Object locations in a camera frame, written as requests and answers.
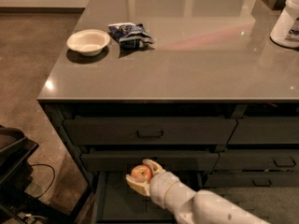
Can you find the blue chip bag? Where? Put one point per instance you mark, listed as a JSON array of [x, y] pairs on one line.
[[130, 35]]

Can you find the white bowl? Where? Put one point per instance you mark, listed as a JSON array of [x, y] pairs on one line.
[[88, 42]]

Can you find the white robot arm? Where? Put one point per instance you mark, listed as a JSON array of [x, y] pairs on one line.
[[187, 205]]

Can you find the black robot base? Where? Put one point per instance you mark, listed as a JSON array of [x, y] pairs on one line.
[[15, 150]]

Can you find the white plastic canister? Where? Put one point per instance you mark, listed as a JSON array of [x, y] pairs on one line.
[[286, 30]]

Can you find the open bottom left drawer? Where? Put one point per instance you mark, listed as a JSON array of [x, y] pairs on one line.
[[116, 203]]

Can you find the top left drawer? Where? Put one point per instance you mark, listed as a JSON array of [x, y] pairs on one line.
[[149, 130]]

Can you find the top right drawer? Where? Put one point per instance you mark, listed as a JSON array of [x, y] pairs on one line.
[[269, 130]]

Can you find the middle left drawer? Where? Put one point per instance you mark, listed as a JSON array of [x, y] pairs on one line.
[[171, 160]]

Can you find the red apple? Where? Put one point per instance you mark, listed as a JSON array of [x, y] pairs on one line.
[[142, 171]]

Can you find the bottom right drawer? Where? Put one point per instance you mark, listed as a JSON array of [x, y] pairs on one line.
[[252, 180]]

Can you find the middle right drawer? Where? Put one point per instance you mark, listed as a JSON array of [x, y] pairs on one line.
[[258, 159]]

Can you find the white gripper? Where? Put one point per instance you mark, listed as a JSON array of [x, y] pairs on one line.
[[159, 186]]

